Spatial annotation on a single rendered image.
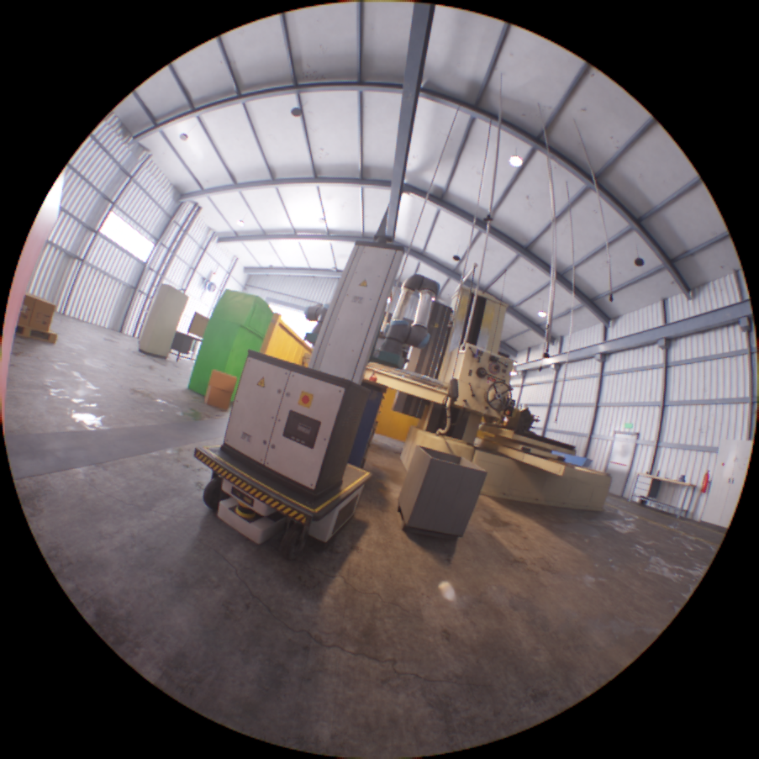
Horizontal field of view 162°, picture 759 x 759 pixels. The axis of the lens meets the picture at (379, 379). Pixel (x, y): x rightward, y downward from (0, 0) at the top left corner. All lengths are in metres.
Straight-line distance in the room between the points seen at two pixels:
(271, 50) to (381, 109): 3.81
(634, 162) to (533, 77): 3.15
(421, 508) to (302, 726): 1.45
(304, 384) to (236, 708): 1.15
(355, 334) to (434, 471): 0.98
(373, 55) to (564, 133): 5.17
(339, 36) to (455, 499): 9.26
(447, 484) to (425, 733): 1.43
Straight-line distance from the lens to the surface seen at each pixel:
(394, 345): 1.62
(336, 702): 0.89
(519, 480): 4.16
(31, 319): 4.96
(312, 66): 9.16
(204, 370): 4.73
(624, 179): 8.82
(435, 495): 1.79
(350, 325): 1.59
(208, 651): 0.91
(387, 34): 8.52
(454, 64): 8.41
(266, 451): 1.23
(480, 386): 3.62
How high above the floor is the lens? 0.79
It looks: 5 degrees up
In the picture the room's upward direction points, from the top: 18 degrees clockwise
